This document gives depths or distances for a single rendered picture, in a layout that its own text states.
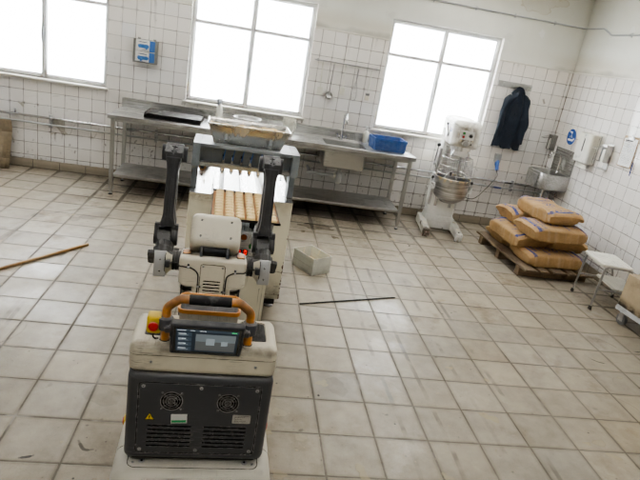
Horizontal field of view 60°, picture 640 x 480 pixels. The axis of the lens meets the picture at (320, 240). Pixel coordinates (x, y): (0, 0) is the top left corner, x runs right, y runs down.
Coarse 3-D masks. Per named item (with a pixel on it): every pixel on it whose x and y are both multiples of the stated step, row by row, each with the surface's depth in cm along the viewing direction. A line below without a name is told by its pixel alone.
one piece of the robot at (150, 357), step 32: (160, 352) 201; (256, 352) 207; (128, 384) 205; (160, 384) 205; (192, 384) 208; (224, 384) 209; (256, 384) 211; (128, 416) 209; (160, 416) 210; (192, 416) 212; (224, 416) 214; (256, 416) 217; (128, 448) 213; (160, 448) 215; (192, 448) 217; (224, 448) 219; (256, 448) 222
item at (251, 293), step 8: (248, 224) 332; (256, 224) 335; (272, 232) 325; (248, 280) 331; (248, 288) 333; (256, 288) 334; (264, 288) 335; (240, 296) 334; (248, 296) 335; (256, 296) 336; (256, 304) 338; (256, 312) 340; (256, 320) 342
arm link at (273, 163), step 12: (264, 156) 251; (276, 156) 254; (264, 168) 245; (276, 168) 246; (264, 192) 249; (264, 204) 248; (264, 216) 249; (264, 228) 250; (252, 240) 250; (252, 252) 253
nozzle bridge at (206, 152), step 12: (204, 144) 368; (216, 144) 371; (228, 144) 378; (192, 156) 369; (204, 156) 379; (216, 156) 380; (228, 156) 381; (240, 156) 383; (288, 156) 379; (192, 168) 382; (228, 168) 379; (240, 168) 380; (252, 168) 382; (288, 168) 390; (192, 180) 385; (288, 180) 401; (288, 192) 399
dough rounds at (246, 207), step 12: (216, 192) 357; (228, 192) 359; (240, 192) 364; (216, 204) 332; (228, 204) 336; (240, 204) 340; (252, 204) 345; (240, 216) 317; (252, 216) 321; (276, 216) 335
